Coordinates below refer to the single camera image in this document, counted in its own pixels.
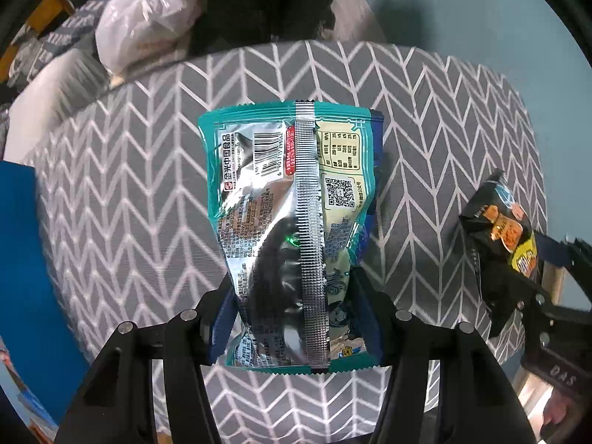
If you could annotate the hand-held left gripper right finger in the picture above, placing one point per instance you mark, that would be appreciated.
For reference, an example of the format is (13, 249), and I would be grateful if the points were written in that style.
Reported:
(370, 323)

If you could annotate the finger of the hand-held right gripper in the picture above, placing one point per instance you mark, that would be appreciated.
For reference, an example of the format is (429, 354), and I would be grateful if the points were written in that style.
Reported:
(555, 252)
(522, 291)

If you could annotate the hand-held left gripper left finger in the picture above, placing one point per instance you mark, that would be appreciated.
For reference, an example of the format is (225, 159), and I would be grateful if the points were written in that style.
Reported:
(222, 321)

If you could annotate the black snack packet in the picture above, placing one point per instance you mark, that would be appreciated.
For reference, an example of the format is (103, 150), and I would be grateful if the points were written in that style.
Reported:
(499, 226)

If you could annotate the teal snack packet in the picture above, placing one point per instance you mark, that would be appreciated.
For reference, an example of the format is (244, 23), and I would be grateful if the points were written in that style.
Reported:
(277, 185)

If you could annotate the blue cardboard box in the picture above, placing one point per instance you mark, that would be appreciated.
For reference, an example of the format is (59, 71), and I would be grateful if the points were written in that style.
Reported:
(32, 263)

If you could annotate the person's right hand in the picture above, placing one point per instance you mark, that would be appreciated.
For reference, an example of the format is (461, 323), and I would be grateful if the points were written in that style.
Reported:
(564, 409)

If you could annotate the light grey bedding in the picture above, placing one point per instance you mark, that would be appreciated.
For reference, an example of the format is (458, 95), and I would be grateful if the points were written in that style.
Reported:
(60, 92)

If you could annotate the beige cloth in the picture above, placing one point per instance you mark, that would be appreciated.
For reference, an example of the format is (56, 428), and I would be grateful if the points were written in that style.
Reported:
(356, 23)

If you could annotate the white plastic bag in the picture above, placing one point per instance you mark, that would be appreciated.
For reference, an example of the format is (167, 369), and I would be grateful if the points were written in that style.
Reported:
(143, 23)

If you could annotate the dark grey fleece blanket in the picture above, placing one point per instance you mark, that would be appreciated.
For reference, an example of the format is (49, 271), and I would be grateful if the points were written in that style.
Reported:
(268, 4)

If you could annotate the grey checked bed sheet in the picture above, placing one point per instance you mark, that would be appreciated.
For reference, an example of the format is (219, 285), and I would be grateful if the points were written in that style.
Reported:
(74, 27)

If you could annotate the wooden furniture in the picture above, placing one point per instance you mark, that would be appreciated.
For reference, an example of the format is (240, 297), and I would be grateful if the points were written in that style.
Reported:
(51, 9)

